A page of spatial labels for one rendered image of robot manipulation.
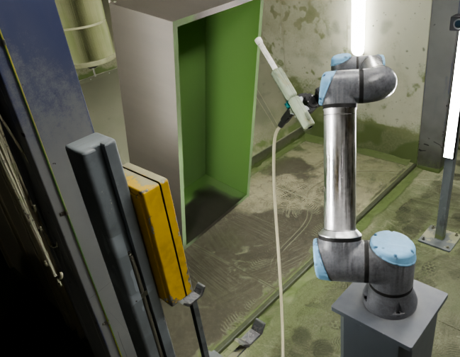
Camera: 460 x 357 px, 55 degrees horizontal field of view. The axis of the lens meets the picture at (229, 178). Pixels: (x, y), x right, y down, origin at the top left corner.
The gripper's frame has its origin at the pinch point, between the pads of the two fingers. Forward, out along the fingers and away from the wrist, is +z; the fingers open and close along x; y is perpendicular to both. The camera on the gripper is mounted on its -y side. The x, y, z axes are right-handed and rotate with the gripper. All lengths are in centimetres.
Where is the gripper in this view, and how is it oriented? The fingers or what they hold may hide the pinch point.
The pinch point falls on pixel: (291, 108)
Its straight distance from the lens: 200.1
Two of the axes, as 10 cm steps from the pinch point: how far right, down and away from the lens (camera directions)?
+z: -8.4, 3.5, -4.2
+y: -3.0, 3.5, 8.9
